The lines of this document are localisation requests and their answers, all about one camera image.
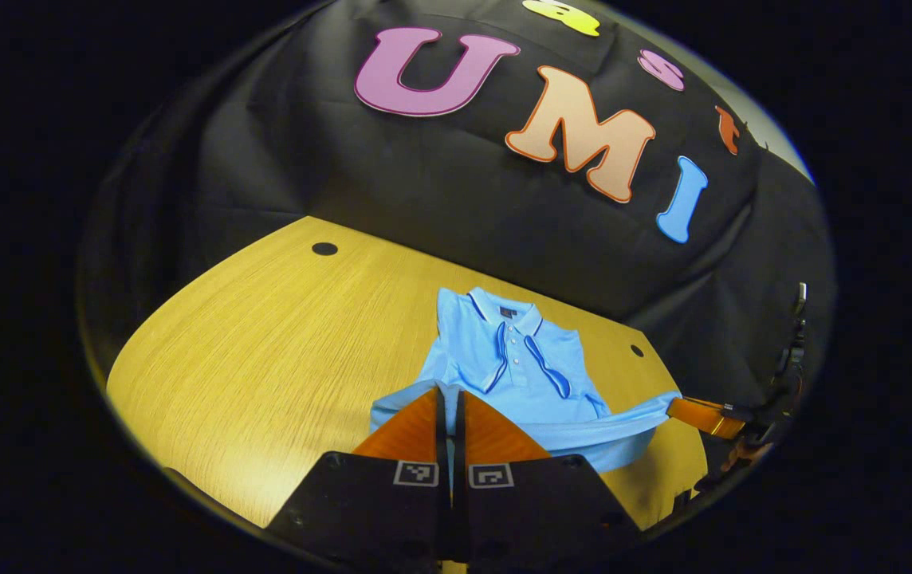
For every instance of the light blue T-shirt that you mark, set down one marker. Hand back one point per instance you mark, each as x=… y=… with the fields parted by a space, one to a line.
x=528 y=375

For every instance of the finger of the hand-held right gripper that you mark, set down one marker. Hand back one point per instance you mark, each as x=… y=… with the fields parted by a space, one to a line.
x=699 y=414

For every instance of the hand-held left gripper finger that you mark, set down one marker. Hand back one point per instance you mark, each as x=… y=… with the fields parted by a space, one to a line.
x=458 y=430
x=440 y=430

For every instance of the small black cloth clip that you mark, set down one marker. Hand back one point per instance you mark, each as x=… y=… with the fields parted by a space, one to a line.
x=759 y=144

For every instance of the black backdrop cloth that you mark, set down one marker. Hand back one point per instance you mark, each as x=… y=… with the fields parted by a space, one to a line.
x=456 y=175

